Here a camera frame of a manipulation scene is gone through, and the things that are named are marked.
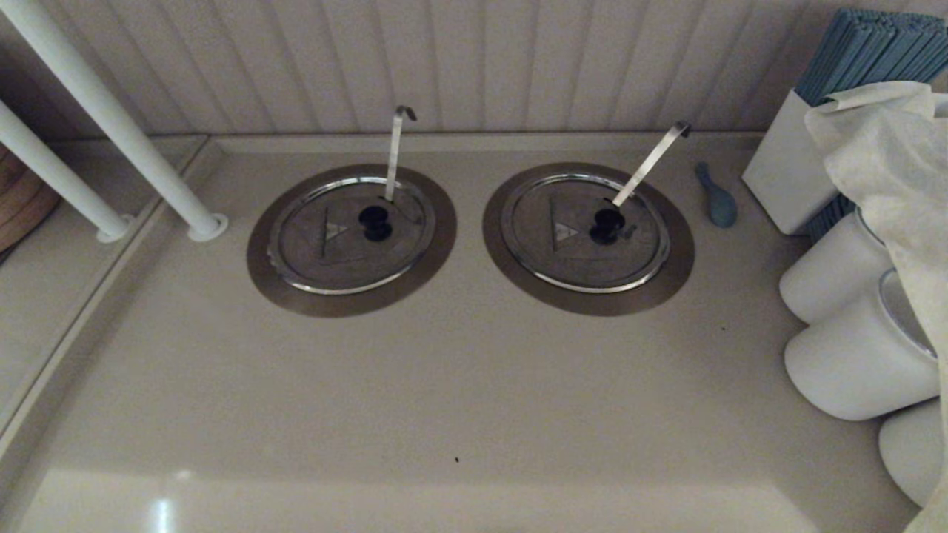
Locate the blue straw bundle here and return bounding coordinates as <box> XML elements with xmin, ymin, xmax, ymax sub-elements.
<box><xmin>794</xmin><ymin>7</ymin><xmax>948</xmax><ymax>107</ymax></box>

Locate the steel hinged lid black knob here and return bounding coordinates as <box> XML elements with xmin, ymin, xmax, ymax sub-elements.
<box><xmin>267</xmin><ymin>175</ymin><xmax>436</xmax><ymax>295</ymax></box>
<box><xmin>500</xmin><ymin>173</ymin><xmax>672</xmax><ymax>294</ymax></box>

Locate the round wooden board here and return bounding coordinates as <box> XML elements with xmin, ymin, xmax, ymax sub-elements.
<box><xmin>0</xmin><ymin>144</ymin><xmax>61</xmax><ymax>256</ymax></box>

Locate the round bronze well rim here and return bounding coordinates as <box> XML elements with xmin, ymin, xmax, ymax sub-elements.
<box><xmin>482</xmin><ymin>162</ymin><xmax>695</xmax><ymax>318</ymax></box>
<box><xmin>246</xmin><ymin>164</ymin><xmax>458</xmax><ymax>319</ymax></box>

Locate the white cylinder container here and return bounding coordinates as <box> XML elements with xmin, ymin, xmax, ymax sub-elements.
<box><xmin>784</xmin><ymin>270</ymin><xmax>941</xmax><ymax>423</ymax></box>
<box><xmin>878</xmin><ymin>400</ymin><xmax>945</xmax><ymax>508</ymax></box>
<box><xmin>779</xmin><ymin>207</ymin><xmax>897</xmax><ymax>325</ymax></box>

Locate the steel ladle hooked handle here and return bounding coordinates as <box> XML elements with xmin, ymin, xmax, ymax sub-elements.
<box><xmin>384</xmin><ymin>105</ymin><xmax>418</xmax><ymax>202</ymax></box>
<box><xmin>612</xmin><ymin>121</ymin><xmax>692</xmax><ymax>207</ymax></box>

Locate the white crumpled cloth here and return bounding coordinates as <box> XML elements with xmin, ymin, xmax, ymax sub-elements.
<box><xmin>804</xmin><ymin>80</ymin><xmax>948</xmax><ymax>533</ymax></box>

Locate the thin white post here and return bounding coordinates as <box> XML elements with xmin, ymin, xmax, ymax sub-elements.
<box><xmin>0</xmin><ymin>100</ymin><xmax>136</xmax><ymax>244</ymax></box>

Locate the blue ribbed pack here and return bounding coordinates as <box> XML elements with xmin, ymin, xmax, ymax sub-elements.
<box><xmin>807</xmin><ymin>194</ymin><xmax>858</xmax><ymax>245</ymax></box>

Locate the thick white post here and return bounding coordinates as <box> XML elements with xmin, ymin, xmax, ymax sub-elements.
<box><xmin>0</xmin><ymin>0</ymin><xmax>229</xmax><ymax>243</ymax></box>

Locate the small blue spoon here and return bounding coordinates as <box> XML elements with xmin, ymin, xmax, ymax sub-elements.
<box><xmin>694</xmin><ymin>161</ymin><xmax>738</xmax><ymax>228</ymax></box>

